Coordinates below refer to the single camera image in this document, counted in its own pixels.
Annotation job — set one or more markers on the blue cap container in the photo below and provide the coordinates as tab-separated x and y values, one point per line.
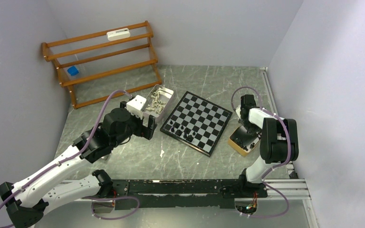
73	71

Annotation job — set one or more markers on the chessboard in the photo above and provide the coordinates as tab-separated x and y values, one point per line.
206	118

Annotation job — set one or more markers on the white box on rack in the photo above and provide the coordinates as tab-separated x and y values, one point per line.
118	34

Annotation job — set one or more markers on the gold tin of black pieces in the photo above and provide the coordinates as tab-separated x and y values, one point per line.
243	142

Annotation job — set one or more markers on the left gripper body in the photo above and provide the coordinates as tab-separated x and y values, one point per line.
145	131

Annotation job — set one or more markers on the black bishop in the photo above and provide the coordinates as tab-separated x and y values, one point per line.
178	132

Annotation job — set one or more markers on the black chess king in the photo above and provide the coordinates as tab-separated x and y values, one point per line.
189	138

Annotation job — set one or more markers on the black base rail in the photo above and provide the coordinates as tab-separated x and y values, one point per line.
220	193

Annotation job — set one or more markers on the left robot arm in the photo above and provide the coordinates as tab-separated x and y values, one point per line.
27	201

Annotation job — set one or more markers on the pink tin of white pieces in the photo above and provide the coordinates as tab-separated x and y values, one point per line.
158	102

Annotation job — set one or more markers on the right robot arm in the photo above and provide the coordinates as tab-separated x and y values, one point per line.
278	138

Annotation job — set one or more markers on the wooden shelf rack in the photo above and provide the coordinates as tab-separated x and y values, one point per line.
97	58

